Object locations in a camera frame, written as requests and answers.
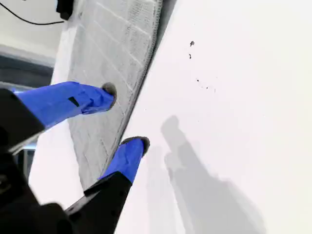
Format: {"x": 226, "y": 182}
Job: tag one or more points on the grey striped square towel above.
{"x": 109, "y": 48}

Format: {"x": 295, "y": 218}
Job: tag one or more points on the arm camera box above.
{"x": 65, "y": 9}

